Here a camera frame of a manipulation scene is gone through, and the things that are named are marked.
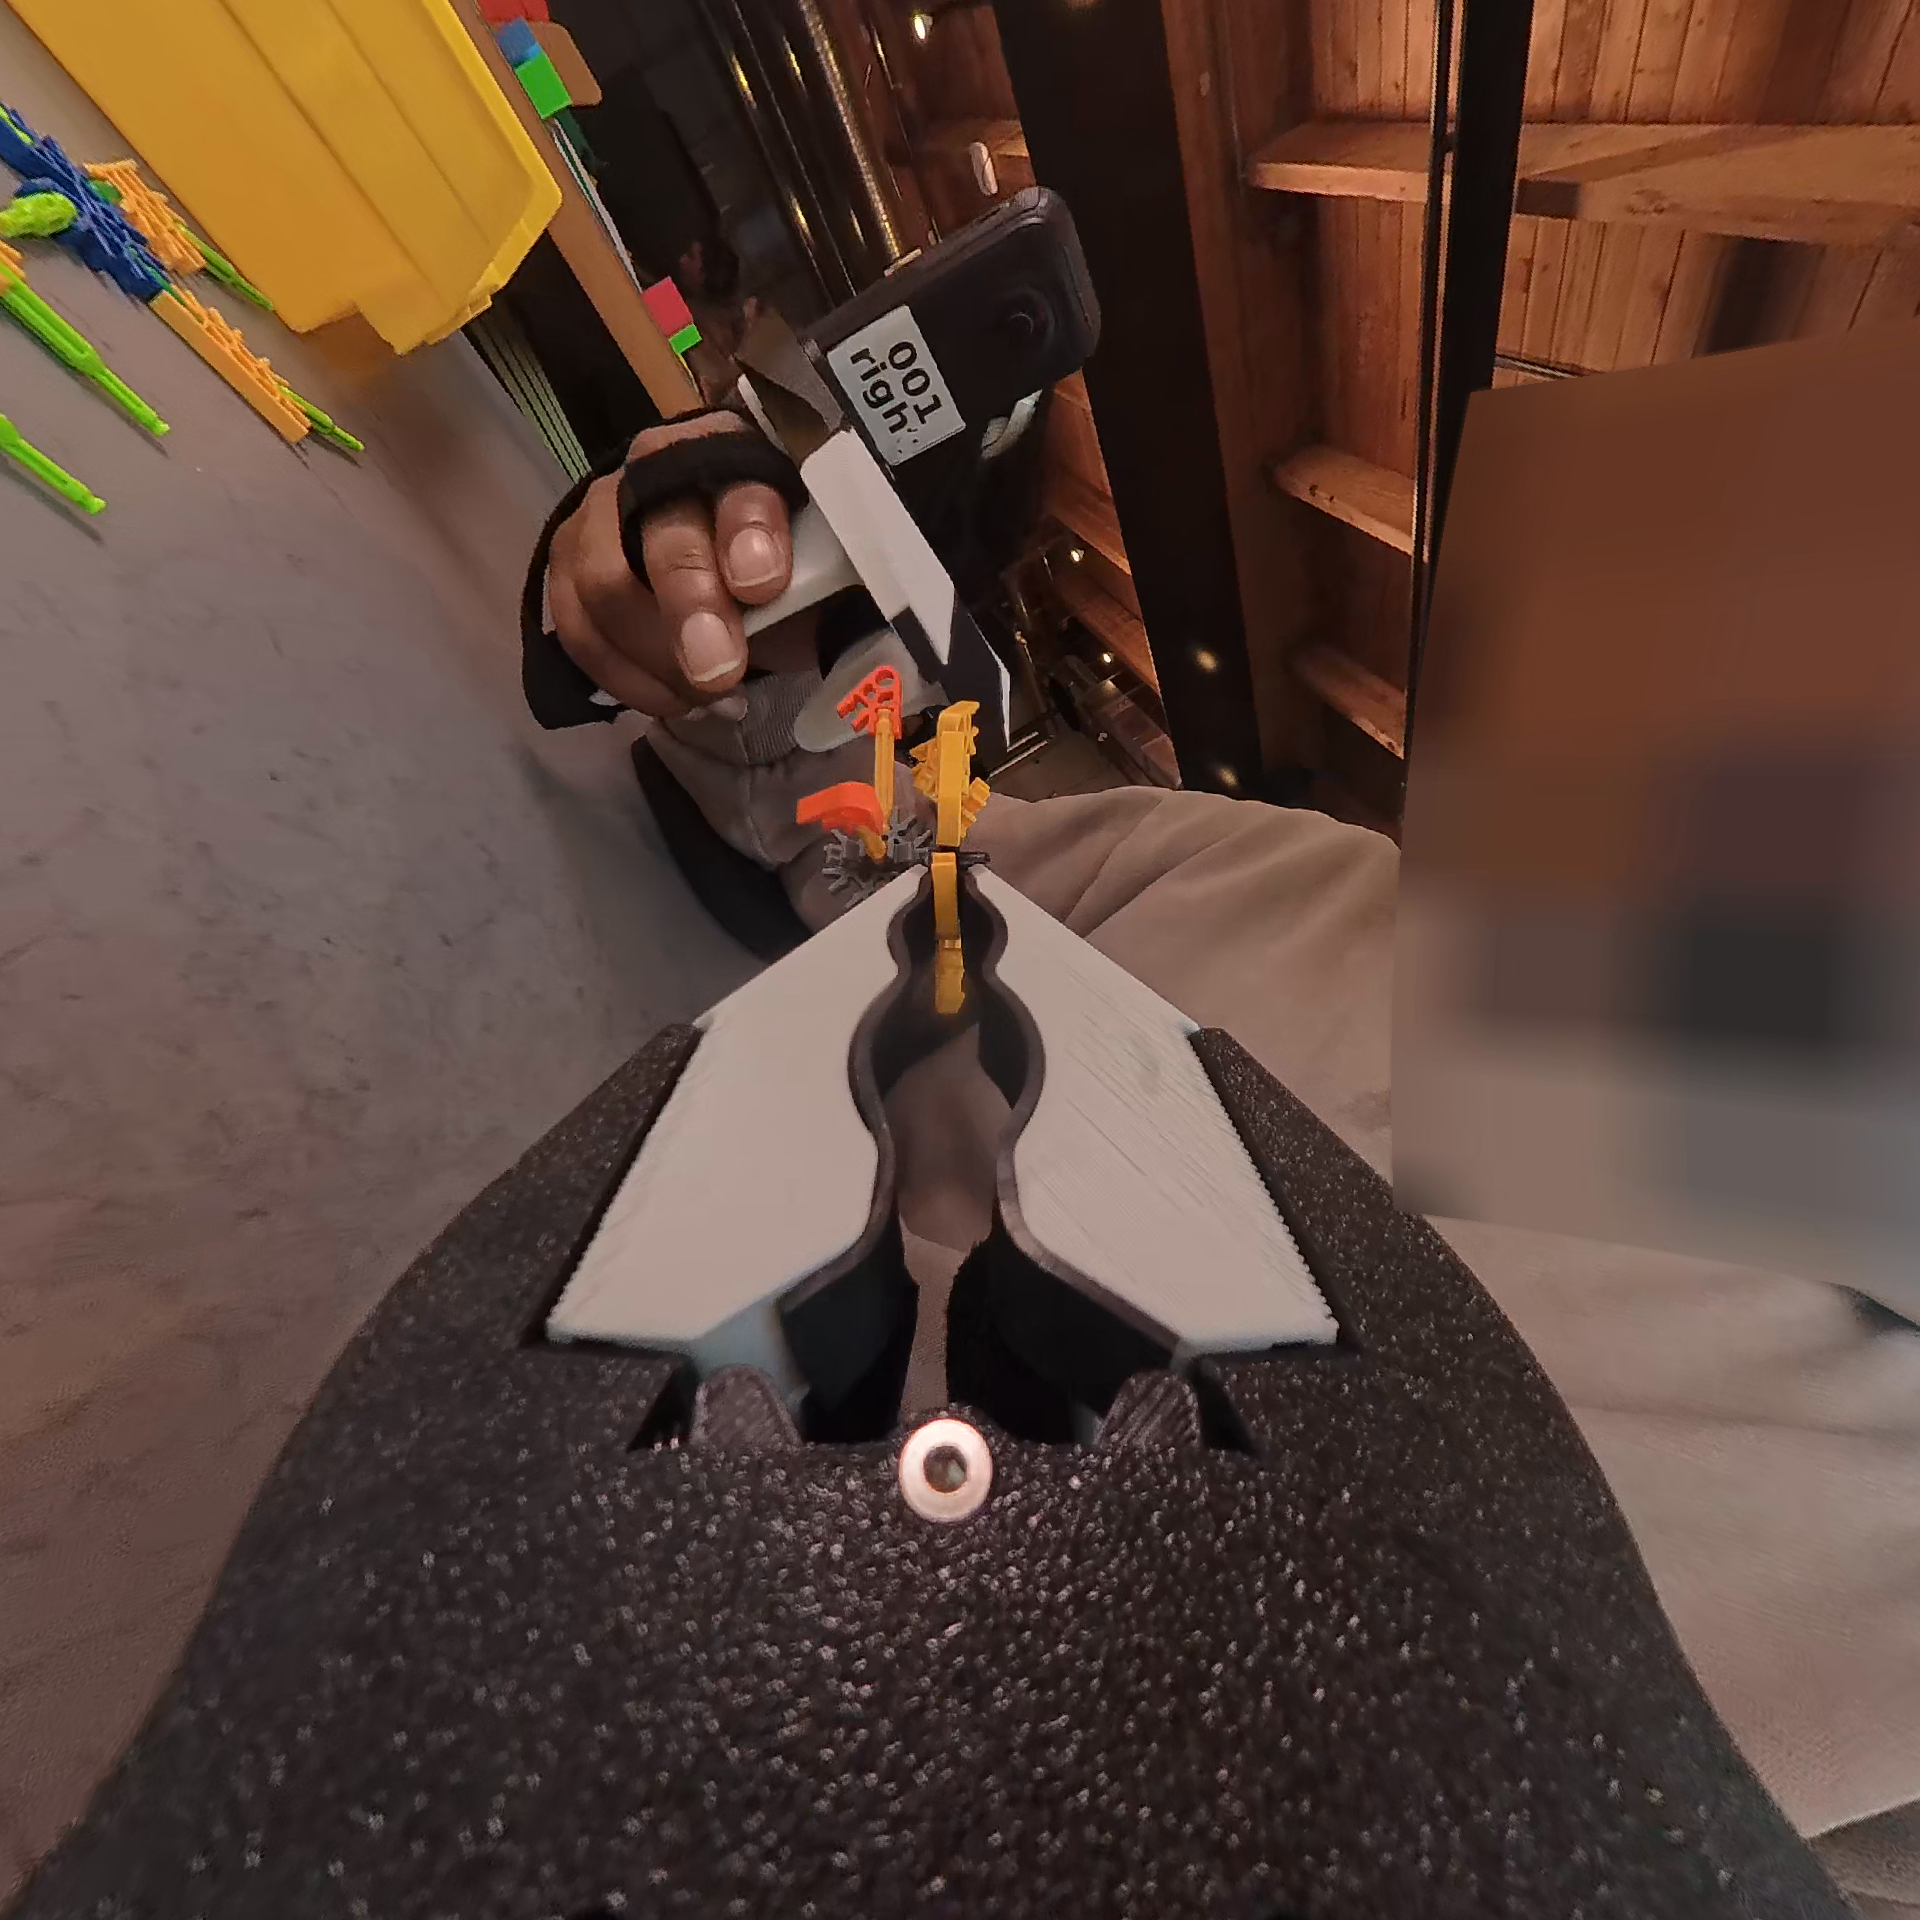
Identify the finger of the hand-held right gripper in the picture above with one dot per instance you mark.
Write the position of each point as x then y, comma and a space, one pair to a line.
972, 682
871, 532

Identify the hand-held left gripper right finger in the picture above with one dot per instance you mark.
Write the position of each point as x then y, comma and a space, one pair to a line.
1170, 1184

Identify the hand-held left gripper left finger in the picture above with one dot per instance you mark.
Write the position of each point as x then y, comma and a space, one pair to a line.
721, 1184

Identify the yellow black toy wheel assembly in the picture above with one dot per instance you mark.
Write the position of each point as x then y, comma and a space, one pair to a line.
949, 765

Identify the person's right forearm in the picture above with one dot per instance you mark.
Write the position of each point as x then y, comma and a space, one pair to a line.
1200, 931

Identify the grey desk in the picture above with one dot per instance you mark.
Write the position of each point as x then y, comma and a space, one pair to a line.
224, 1051

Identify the person's right hand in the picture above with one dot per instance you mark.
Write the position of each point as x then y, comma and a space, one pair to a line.
660, 631

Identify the pink green block pair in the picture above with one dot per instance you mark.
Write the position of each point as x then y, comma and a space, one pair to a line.
668, 308

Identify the person's torso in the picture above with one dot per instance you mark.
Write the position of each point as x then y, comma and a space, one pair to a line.
1725, 1500

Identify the yellow plastic bin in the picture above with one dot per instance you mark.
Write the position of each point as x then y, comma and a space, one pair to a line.
301, 151

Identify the large blue green toy assembly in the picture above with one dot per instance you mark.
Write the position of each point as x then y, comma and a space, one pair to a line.
90, 368

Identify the small blue green toy assembly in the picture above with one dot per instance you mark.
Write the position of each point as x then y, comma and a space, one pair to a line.
104, 233

